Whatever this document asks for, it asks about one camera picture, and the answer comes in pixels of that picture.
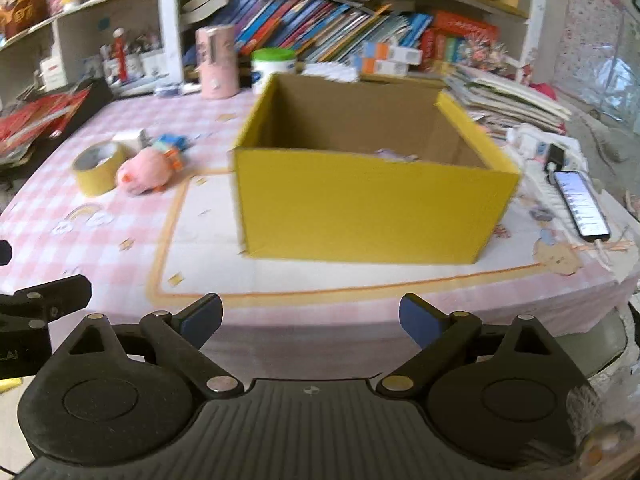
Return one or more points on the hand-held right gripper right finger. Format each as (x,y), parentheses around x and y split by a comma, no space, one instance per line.
(419,322)

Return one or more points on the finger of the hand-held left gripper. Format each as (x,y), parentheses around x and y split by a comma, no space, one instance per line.
(55,294)

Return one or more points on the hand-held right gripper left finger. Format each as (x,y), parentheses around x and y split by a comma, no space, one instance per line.
(202,322)

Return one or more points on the yellow tape roll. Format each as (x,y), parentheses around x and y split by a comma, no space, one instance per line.
(97,170)

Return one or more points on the yellow cardboard box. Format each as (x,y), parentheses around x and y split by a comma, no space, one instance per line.
(365,200)

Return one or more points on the pink plush toy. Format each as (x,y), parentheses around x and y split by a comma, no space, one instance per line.
(145,172)

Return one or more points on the white charger plug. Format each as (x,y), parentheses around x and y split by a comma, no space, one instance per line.
(129,139)

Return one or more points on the blue toy block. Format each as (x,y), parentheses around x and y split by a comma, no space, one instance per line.
(172,142)

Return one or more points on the pink checked tablecloth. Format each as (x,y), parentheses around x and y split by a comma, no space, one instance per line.
(125,260)

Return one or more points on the grey-green stool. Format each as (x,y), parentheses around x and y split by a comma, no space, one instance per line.
(590,345)

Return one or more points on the red packets in plastic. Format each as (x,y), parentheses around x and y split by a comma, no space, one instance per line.
(40,120)

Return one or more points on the smartphone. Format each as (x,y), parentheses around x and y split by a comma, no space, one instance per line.
(580,202)

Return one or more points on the white power strip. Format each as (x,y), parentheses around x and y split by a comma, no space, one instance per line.
(532,147)

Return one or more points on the black charger adapter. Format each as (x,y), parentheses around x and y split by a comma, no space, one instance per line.
(556,157)

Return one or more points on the white pen holder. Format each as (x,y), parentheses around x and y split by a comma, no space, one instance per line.
(134,67)
(155,64)
(114,72)

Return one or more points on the pile of papers and booklets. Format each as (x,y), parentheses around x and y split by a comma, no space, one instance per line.
(505,102)

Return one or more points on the red tassel ornament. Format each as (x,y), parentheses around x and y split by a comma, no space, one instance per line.
(118,55)

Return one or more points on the pink humidifier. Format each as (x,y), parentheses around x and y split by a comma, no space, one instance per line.
(217,60)

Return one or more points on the orange and white cartons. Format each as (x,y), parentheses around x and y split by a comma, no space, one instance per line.
(390,60)

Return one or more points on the white jar with green lid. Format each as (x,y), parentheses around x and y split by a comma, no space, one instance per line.
(272,67)

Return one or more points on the white quilted pouch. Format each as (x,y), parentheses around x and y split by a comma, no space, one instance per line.
(330,72)

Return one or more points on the red boxed book set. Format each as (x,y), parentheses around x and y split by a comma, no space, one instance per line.
(460,40)

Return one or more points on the fortune god figurine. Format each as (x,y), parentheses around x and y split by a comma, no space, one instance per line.
(22,2)

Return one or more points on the white shelf unit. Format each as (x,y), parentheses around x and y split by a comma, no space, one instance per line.
(167,15)

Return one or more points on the row of upright books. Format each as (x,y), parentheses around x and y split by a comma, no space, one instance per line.
(320,25)

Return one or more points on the stack of flat-lying books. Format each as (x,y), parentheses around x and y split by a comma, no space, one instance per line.
(210,2)

